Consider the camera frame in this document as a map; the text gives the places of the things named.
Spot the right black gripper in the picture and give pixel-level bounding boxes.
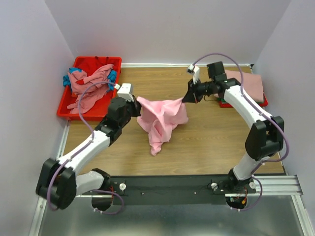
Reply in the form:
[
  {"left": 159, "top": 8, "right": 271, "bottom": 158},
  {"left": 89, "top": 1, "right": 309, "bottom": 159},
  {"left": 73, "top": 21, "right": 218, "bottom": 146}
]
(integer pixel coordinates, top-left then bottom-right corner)
[{"left": 181, "top": 78, "right": 214, "bottom": 104}]

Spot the light pink t shirt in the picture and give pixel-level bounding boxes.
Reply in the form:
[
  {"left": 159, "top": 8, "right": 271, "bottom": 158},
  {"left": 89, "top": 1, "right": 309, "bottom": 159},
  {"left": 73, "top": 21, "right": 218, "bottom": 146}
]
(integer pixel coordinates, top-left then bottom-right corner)
[{"left": 137, "top": 96, "right": 189, "bottom": 156}]

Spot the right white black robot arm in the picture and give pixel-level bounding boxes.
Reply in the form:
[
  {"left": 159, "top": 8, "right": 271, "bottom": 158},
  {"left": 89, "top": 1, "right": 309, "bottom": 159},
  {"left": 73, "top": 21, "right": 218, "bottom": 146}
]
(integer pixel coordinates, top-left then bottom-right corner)
[{"left": 182, "top": 61, "right": 284, "bottom": 193}]

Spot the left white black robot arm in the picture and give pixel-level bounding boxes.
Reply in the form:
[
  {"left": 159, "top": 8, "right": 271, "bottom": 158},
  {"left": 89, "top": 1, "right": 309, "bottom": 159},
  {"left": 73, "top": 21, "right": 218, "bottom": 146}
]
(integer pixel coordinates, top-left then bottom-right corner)
[{"left": 35, "top": 94, "right": 141, "bottom": 210}]

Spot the folded green shirt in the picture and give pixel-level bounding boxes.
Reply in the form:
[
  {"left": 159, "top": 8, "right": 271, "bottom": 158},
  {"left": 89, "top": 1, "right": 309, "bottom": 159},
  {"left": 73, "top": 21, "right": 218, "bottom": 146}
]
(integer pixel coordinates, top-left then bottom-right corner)
[{"left": 219, "top": 98, "right": 228, "bottom": 103}]

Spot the blue crumpled shirt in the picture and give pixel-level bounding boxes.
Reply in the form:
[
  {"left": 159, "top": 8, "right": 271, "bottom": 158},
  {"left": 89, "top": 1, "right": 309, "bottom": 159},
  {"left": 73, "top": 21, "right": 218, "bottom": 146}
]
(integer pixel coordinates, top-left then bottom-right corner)
[{"left": 63, "top": 67, "right": 117, "bottom": 91}]

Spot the red plastic bin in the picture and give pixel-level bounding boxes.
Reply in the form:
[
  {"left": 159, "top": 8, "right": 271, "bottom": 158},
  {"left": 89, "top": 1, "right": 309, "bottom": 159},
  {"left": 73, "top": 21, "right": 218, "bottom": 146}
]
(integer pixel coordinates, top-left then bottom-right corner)
[{"left": 57, "top": 57, "right": 122, "bottom": 121}]

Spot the folded dusty pink shirt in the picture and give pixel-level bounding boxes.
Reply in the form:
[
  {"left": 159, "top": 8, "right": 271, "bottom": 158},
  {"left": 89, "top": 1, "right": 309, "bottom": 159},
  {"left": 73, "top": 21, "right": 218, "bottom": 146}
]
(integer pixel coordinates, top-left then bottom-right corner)
[{"left": 225, "top": 70, "right": 264, "bottom": 103}]

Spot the crumpled dusty pink shirt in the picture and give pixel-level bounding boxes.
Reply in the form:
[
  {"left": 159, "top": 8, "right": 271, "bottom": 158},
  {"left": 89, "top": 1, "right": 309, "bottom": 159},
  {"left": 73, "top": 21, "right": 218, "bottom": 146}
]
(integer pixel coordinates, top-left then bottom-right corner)
[{"left": 67, "top": 64, "right": 116, "bottom": 114}]

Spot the red shirt in bin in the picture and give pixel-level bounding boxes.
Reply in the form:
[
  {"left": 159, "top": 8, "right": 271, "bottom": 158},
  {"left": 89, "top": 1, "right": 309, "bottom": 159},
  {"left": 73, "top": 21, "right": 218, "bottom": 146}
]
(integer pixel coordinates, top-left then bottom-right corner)
[{"left": 74, "top": 56, "right": 109, "bottom": 76}]

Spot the folded red shirt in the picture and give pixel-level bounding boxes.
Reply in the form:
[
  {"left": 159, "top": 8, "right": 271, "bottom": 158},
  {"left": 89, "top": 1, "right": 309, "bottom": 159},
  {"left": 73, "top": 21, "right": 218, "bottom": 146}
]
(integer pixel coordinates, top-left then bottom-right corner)
[{"left": 217, "top": 95, "right": 268, "bottom": 108}]

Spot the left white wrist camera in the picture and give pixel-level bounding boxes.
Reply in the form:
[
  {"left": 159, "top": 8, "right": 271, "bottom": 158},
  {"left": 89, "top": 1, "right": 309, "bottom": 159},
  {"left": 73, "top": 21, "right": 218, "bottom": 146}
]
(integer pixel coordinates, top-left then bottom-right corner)
[{"left": 117, "top": 83, "right": 134, "bottom": 102}]

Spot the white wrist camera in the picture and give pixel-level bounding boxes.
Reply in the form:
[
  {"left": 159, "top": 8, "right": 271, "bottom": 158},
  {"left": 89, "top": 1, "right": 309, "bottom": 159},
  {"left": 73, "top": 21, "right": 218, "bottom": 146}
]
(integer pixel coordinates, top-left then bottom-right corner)
[
  {"left": 187, "top": 64, "right": 200, "bottom": 84},
  {"left": 117, "top": 83, "right": 134, "bottom": 102}
]

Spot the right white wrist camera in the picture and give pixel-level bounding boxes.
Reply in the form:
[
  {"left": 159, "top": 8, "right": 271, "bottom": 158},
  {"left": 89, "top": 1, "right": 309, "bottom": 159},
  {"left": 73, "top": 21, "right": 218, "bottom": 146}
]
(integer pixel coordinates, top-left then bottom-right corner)
[{"left": 187, "top": 64, "right": 200, "bottom": 84}]

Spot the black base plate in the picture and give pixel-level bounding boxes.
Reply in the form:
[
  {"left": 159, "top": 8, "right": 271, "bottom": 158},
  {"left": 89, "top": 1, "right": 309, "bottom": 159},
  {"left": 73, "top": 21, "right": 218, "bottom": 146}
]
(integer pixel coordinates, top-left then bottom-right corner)
[{"left": 92, "top": 175, "right": 256, "bottom": 212}]

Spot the aluminium rail frame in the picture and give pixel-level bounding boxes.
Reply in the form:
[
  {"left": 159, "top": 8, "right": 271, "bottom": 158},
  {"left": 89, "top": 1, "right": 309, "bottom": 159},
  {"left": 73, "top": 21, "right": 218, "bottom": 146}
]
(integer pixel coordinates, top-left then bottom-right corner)
[{"left": 28, "top": 63, "right": 315, "bottom": 236}]

